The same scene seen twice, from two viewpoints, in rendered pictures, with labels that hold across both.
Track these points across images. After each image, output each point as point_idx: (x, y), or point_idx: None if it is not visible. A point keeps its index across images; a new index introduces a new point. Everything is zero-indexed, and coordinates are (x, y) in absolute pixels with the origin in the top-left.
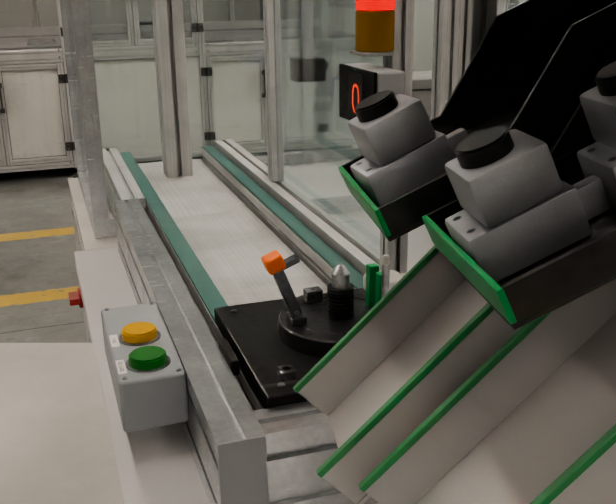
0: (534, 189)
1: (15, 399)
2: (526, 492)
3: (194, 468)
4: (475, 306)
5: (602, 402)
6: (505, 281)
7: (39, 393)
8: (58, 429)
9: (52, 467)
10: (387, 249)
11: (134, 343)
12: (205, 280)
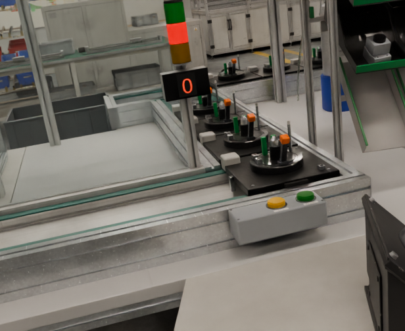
0: None
1: (263, 287)
2: None
3: (326, 226)
4: (363, 97)
5: None
6: None
7: (256, 281)
8: (297, 265)
9: (333, 259)
10: (198, 155)
11: (285, 203)
12: (183, 209)
